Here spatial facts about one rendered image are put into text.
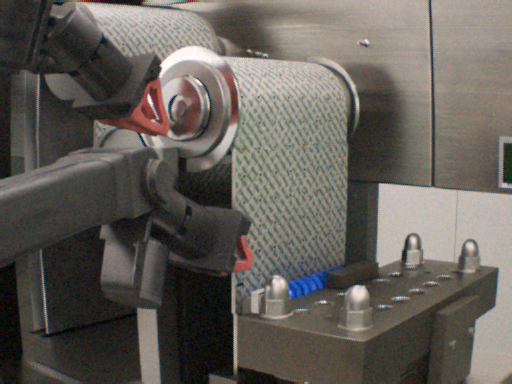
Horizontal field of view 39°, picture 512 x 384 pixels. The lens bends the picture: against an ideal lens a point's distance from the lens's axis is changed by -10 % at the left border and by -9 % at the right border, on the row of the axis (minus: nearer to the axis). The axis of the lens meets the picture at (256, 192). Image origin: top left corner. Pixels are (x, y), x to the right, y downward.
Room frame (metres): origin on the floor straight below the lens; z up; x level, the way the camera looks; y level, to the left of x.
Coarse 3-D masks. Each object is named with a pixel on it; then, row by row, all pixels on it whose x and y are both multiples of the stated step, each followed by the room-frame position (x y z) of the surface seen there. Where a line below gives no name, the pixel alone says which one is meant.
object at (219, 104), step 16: (176, 64) 0.90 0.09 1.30; (192, 64) 0.89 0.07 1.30; (160, 80) 0.92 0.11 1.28; (208, 80) 0.87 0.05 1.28; (224, 96) 0.86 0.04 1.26; (224, 112) 0.86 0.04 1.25; (208, 128) 0.87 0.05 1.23; (176, 144) 0.90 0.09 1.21; (192, 144) 0.89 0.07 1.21; (208, 144) 0.87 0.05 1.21
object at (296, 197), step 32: (256, 160) 0.89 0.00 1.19; (288, 160) 0.94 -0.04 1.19; (320, 160) 0.99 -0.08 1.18; (256, 192) 0.89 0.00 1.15; (288, 192) 0.94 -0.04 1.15; (320, 192) 0.99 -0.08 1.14; (256, 224) 0.89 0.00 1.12; (288, 224) 0.94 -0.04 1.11; (320, 224) 1.00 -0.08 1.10; (256, 256) 0.89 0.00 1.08; (288, 256) 0.94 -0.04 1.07; (320, 256) 1.00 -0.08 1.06; (256, 288) 0.89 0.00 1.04
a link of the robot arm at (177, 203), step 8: (176, 192) 0.77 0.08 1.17; (176, 200) 0.75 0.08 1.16; (184, 200) 0.77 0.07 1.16; (176, 208) 0.75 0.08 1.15; (184, 208) 0.76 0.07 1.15; (160, 216) 0.73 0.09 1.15; (168, 216) 0.74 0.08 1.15; (176, 216) 0.75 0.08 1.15; (152, 224) 0.73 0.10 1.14; (160, 224) 0.74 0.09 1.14; (168, 224) 0.74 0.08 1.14; (176, 224) 0.75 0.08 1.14; (152, 232) 0.74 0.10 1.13; (160, 232) 0.74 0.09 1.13; (168, 232) 0.75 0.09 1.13; (176, 232) 0.75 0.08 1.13; (152, 240) 0.73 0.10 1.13; (160, 240) 0.76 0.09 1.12
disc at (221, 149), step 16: (192, 48) 0.90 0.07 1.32; (208, 64) 0.88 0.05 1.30; (224, 64) 0.87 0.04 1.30; (224, 80) 0.87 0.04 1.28; (240, 96) 0.85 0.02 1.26; (240, 112) 0.85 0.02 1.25; (224, 128) 0.86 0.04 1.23; (160, 144) 0.93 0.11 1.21; (224, 144) 0.87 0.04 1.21; (192, 160) 0.89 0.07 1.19; (208, 160) 0.88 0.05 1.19
